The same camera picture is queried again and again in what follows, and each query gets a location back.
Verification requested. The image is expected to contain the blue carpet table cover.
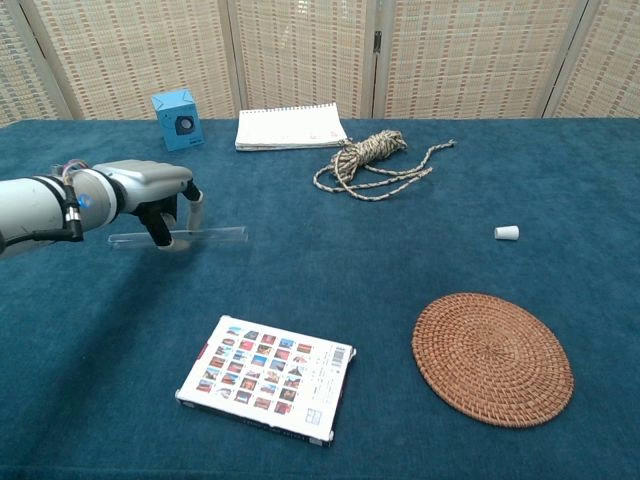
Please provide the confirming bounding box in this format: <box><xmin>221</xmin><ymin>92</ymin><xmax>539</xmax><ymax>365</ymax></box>
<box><xmin>0</xmin><ymin>117</ymin><xmax>640</xmax><ymax>480</ymax></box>

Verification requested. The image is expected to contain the woven bamboo folding screen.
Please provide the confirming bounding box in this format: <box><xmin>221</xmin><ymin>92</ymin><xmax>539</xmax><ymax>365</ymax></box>
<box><xmin>0</xmin><ymin>0</ymin><xmax>640</xmax><ymax>126</ymax></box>

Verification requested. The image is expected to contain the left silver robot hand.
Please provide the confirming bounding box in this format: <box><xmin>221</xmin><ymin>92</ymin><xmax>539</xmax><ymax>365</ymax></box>
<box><xmin>93</xmin><ymin>159</ymin><xmax>205</xmax><ymax>253</ymax></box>

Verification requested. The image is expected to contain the picture card booklet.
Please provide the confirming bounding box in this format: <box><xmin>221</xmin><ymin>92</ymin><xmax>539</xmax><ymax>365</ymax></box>
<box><xmin>174</xmin><ymin>314</ymin><xmax>358</xmax><ymax>449</ymax></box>

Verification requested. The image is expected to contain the coiled beige speckled rope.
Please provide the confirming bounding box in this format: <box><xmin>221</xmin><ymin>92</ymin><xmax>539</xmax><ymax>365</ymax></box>
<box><xmin>313</xmin><ymin>129</ymin><xmax>457</xmax><ymax>202</ymax></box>

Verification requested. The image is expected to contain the blue cube box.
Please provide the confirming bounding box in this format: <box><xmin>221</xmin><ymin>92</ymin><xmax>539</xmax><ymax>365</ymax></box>
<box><xmin>151</xmin><ymin>88</ymin><xmax>205</xmax><ymax>152</ymax></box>

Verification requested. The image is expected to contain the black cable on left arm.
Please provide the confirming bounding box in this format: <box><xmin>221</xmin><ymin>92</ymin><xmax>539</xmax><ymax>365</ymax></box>
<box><xmin>0</xmin><ymin>182</ymin><xmax>85</xmax><ymax>249</ymax></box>

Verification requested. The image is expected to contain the transparent glass test tube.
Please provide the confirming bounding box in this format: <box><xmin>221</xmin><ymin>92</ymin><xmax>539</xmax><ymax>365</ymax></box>
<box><xmin>108</xmin><ymin>226</ymin><xmax>249</xmax><ymax>250</ymax></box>

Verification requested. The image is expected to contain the round woven rattan placemat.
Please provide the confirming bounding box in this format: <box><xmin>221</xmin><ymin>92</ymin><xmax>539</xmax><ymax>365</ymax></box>
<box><xmin>411</xmin><ymin>292</ymin><xmax>575</xmax><ymax>429</ymax></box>

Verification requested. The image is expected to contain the white spiral notebook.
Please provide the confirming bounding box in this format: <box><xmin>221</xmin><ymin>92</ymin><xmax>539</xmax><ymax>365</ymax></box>
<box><xmin>234</xmin><ymin>102</ymin><xmax>349</xmax><ymax>152</ymax></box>

